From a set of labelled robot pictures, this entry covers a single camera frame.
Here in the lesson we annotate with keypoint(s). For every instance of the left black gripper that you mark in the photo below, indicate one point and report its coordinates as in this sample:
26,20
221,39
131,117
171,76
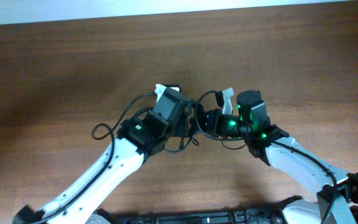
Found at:
183,128

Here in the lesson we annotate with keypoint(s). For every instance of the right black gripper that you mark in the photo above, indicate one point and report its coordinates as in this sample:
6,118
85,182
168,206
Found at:
211,126

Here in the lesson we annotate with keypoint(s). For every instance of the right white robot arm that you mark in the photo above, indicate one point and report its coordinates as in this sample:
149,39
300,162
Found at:
336,189

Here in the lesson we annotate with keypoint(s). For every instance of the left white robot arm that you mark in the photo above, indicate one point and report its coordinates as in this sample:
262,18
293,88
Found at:
132,142

